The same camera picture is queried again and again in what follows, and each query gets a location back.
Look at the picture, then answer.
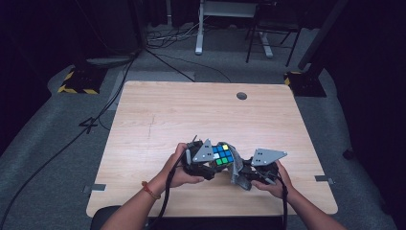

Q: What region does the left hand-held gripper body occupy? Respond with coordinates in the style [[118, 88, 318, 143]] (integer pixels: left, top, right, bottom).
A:
[[182, 135, 214, 178]]

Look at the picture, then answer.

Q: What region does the person's left hand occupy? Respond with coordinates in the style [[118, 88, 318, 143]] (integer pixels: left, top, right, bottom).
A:
[[156, 142, 206, 194]]

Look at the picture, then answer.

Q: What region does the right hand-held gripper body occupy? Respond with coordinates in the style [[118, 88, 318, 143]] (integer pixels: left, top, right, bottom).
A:
[[247, 148, 288, 186]]

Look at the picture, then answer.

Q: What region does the person's right hand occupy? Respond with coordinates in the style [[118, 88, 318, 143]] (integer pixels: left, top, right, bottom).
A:
[[250, 159, 295, 199]]

